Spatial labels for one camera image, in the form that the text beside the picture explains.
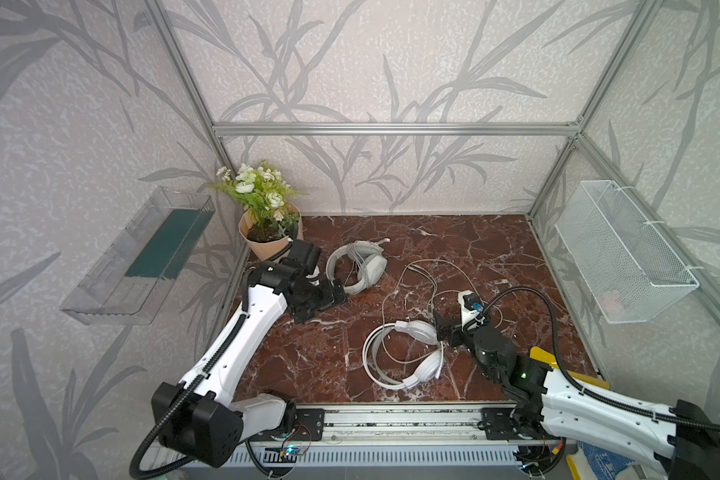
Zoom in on white headphones pair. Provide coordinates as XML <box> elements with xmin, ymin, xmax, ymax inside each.
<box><xmin>325</xmin><ymin>238</ymin><xmax>390</xmax><ymax>295</ymax></box>
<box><xmin>361</xmin><ymin>319</ymin><xmax>446</xmax><ymax>391</ymax></box>

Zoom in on aluminium frame crossbar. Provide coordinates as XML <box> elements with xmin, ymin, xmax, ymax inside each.
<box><xmin>212</xmin><ymin>122</ymin><xmax>579</xmax><ymax>137</ymax></box>

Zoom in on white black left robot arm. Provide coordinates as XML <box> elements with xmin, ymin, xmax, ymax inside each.
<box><xmin>129</xmin><ymin>239</ymin><xmax>347</xmax><ymax>479</ymax></box>

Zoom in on white cable of headphones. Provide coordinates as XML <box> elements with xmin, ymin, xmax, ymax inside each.
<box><xmin>335</xmin><ymin>241</ymin><xmax>379</xmax><ymax>277</ymax></box>
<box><xmin>380</xmin><ymin>257</ymin><xmax>505</xmax><ymax>361</ymax></box>

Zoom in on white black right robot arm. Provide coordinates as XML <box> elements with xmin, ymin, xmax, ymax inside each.
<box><xmin>434</xmin><ymin>291</ymin><xmax>720</xmax><ymax>479</ymax></box>

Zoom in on peach flower pot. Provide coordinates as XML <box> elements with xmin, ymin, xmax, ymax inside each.
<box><xmin>239</xmin><ymin>202</ymin><xmax>304</xmax><ymax>260</ymax></box>

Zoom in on clear plastic wall shelf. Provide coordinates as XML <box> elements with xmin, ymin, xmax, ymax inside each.
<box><xmin>60</xmin><ymin>187</ymin><xmax>215</xmax><ymax>326</ymax></box>

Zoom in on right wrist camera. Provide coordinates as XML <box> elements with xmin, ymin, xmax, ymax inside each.
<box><xmin>457</xmin><ymin>290</ymin><xmax>484</xmax><ymax>329</ymax></box>

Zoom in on artificial green white plant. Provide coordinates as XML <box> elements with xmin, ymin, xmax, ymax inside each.
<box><xmin>211</xmin><ymin>160</ymin><xmax>303</xmax><ymax>243</ymax></box>

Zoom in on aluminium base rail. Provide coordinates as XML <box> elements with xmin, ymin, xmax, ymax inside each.
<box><xmin>190</xmin><ymin>402</ymin><xmax>568</xmax><ymax>475</ymax></box>

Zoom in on white wire mesh basket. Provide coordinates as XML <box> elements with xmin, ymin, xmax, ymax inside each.
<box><xmin>555</xmin><ymin>180</ymin><xmax>699</xmax><ymax>324</ymax></box>

